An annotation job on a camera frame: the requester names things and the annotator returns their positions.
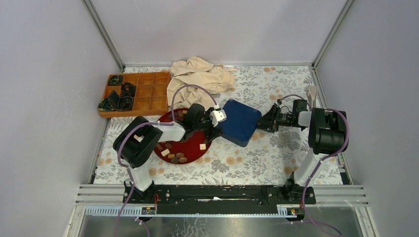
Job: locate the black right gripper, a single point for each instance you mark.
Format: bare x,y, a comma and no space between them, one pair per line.
269,121

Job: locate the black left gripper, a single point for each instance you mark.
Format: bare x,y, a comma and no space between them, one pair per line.
210,135

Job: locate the navy box lid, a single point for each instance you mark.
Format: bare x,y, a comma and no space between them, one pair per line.
240,123

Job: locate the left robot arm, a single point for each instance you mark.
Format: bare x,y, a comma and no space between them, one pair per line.
179,137

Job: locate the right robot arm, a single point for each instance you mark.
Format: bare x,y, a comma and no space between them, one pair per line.
328,134

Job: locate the red round tray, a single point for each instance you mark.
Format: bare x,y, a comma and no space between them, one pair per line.
180,152

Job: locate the beige crumpled cloth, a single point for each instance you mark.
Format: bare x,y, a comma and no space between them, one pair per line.
184,74

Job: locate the floral tablecloth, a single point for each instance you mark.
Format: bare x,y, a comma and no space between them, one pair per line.
269,158

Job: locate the wooden compartment tray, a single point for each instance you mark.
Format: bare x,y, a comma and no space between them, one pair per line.
149,91

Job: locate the dark rolled tie patterned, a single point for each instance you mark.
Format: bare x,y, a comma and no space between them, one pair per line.
125,103

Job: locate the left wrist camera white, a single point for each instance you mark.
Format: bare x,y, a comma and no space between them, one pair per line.
218,116

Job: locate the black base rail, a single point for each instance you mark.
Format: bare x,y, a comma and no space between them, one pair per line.
211,199

